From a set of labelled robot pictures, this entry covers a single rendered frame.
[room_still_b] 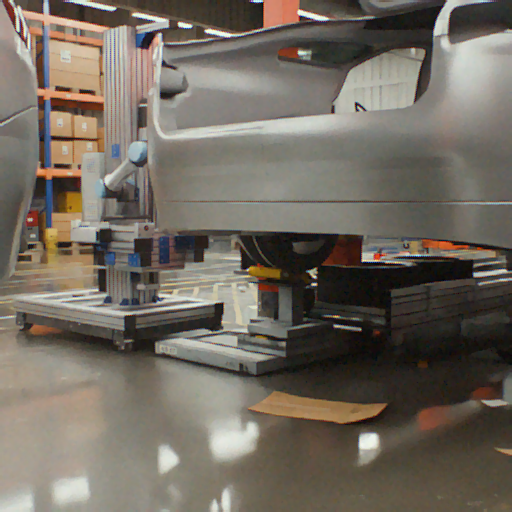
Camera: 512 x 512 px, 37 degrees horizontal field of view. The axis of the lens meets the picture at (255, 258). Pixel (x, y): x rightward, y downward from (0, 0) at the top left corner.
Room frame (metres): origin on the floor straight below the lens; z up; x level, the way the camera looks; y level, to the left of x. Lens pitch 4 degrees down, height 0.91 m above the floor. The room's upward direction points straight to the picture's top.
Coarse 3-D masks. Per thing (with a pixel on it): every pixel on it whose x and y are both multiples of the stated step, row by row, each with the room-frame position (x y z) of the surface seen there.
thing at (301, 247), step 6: (282, 234) 4.07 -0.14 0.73; (282, 240) 4.07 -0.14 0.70; (288, 240) 4.39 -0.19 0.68; (324, 240) 4.35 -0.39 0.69; (288, 246) 4.10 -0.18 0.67; (294, 246) 4.44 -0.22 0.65; (300, 246) 4.41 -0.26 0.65; (306, 246) 4.38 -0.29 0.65; (312, 246) 4.35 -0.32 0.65; (318, 246) 4.33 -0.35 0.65; (324, 246) 4.32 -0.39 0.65; (294, 252) 4.14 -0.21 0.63; (300, 252) 4.32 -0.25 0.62; (306, 252) 4.29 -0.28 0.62; (312, 252) 4.27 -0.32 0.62; (318, 252) 4.28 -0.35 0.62
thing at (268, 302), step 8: (304, 288) 4.60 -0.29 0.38; (264, 296) 4.74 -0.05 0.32; (272, 296) 4.70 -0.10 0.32; (304, 296) 4.58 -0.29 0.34; (312, 296) 4.63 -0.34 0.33; (264, 304) 4.74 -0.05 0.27; (272, 304) 4.70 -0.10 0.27; (304, 304) 4.58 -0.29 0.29; (312, 304) 4.64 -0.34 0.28; (304, 312) 4.67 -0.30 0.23
